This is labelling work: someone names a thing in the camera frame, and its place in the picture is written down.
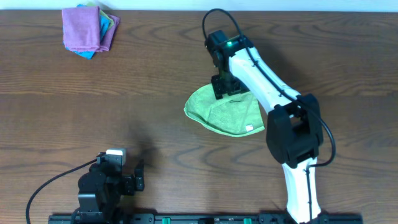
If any green microfiber cloth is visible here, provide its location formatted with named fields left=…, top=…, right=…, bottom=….
left=183, top=84, right=266, bottom=138

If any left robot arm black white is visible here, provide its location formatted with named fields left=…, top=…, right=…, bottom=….
left=70, top=152, right=145, bottom=224

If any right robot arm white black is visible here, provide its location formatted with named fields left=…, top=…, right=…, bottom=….
left=205, top=30, right=323, bottom=223

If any folded purple cloth underneath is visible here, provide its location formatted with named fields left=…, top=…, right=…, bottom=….
left=96, top=14, right=120, bottom=52

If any folded blue cloth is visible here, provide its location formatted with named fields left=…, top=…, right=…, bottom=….
left=63, top=4, right=111, bottom=60

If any folded yellow-green cloth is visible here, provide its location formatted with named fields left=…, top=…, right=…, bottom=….
left=86, top=2, right=114, bottom=29

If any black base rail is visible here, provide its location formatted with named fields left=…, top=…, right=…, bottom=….
left=48, top=212, right=364, bottom=224

